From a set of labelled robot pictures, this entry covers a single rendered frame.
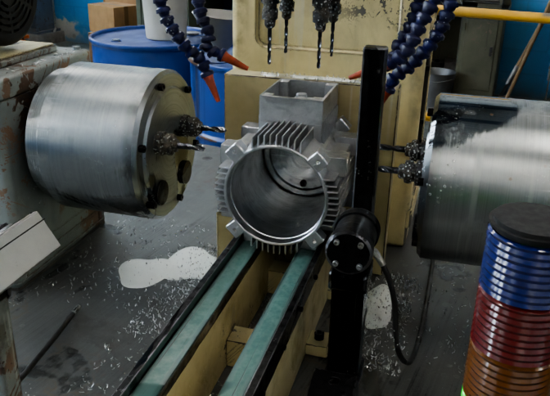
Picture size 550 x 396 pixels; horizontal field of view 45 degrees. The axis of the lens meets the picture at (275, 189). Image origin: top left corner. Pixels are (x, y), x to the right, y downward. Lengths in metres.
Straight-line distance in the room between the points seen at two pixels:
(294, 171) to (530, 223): 0.75
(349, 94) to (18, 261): 0.61
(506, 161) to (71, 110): 0.64
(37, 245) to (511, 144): 0.60
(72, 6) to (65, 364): 7.20
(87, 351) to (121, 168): 0.27
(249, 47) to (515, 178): 0.58
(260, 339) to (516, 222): 0.45
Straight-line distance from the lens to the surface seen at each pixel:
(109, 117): 1.04
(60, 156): 1.08
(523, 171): 0.92
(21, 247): 0.77
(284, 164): 1.17
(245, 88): 1.16
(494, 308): 0.48
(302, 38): 1.25
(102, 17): 6.83
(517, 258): 0.45
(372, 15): 1.22
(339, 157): 0.98
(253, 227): 1.04
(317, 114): 1.01
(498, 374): 0.50
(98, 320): 1.11
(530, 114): 0.97
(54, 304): 1.17
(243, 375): 0.78
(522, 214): 0.47
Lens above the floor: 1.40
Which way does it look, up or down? 22 degrees down
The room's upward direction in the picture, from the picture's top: 1 degrees clockwise
